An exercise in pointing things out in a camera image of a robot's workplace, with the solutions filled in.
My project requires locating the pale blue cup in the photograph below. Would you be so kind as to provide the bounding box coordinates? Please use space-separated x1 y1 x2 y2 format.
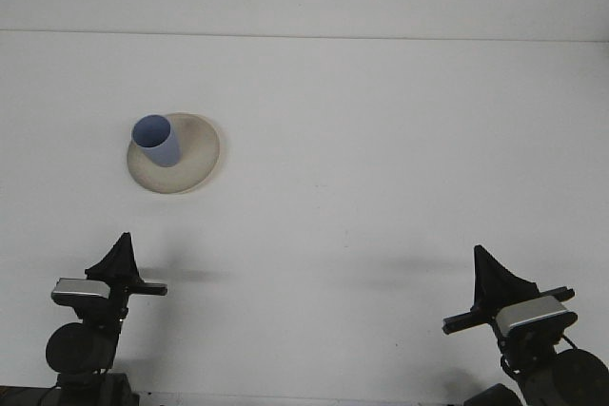
131 113 183 169

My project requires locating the pale round plate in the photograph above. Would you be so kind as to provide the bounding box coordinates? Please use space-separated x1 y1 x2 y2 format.
126 112 225 196

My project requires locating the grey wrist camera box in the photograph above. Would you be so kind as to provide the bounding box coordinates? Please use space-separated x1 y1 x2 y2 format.
49 277 111 306
494 295 579 337

